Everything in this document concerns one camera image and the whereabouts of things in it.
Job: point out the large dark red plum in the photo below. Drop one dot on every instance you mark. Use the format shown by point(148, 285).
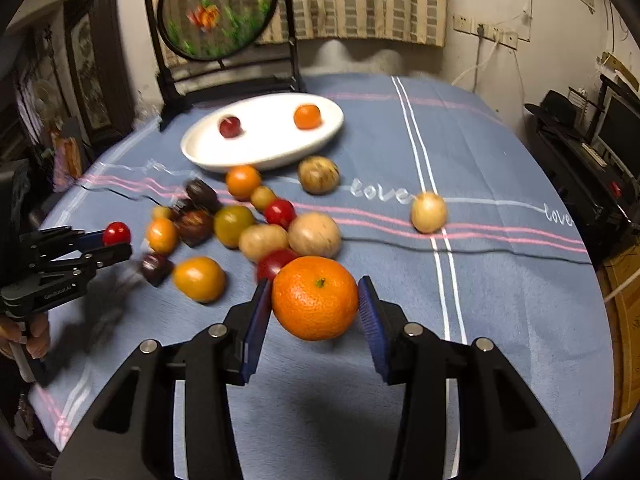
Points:
point(269, 266)

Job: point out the large orange mandarin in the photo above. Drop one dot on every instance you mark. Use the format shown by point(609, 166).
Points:
point(315, 298)

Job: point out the dark chocolate fruit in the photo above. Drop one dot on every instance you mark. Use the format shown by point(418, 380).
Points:
point(155, 268)

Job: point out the dark red plum on plate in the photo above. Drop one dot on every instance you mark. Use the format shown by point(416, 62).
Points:
point(229, 127)

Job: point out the small orange left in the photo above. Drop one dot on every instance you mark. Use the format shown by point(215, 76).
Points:
point(162, 236)

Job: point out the dark brown fruit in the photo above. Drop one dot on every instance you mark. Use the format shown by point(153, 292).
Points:
point(194, 227)

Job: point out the wall power strip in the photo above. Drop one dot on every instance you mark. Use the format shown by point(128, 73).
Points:
point(490, 32)

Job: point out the small yellow fruit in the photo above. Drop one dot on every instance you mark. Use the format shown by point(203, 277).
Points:
point(262, 197)

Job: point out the small red cherry tomato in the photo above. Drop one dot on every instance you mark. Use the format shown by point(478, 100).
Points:
point(116, 233)

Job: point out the left hand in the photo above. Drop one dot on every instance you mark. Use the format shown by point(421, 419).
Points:
point(38, 343)

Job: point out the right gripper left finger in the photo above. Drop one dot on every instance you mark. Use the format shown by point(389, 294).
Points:
point(224, 354)

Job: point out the framed picture on wall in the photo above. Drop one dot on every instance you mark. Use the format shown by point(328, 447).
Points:
point(97, 66)

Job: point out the brown striped round fruit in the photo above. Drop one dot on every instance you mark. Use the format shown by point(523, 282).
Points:
point(318, 175)

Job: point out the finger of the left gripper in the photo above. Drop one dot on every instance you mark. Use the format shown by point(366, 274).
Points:
point(64, 237)
point(107, 254)

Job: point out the yellow green fruit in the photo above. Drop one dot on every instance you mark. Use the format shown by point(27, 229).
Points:
point(230, 222)

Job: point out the small orange on plate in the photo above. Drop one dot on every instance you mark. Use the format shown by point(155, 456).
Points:
point(307, 117)

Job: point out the tiny yellow fruit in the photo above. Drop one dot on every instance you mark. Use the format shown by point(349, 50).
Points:
point(162, 212)

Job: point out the blue striped tablecloth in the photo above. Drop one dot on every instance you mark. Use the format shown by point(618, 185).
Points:
point(511, 266)

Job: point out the round goldfish screen stand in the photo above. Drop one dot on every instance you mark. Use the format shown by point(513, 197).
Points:
point(208, 51)

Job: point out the dark purple fruit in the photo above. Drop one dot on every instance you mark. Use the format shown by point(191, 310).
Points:
point(203, 196)

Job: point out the black shelf with monitor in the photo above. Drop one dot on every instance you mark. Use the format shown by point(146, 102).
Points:
point(589, 150)

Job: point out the large beige round fruit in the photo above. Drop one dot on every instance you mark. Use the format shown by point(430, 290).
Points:
point(315, 234)

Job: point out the yellow orange fruit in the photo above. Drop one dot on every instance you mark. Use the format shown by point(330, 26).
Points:
point(201, 279)

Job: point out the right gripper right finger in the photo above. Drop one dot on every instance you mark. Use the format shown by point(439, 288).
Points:
point(409, 354)

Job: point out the isolated yellow round fruit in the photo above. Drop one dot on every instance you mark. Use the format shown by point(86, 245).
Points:
point(428, 212)

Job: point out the white oval plate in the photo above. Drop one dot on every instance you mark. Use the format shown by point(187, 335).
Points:
point(269, 140)

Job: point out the orange near plate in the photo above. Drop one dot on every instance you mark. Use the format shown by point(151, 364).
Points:
point(242, 181)

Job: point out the striped beige curtain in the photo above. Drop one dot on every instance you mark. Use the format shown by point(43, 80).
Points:
point(412, 21)

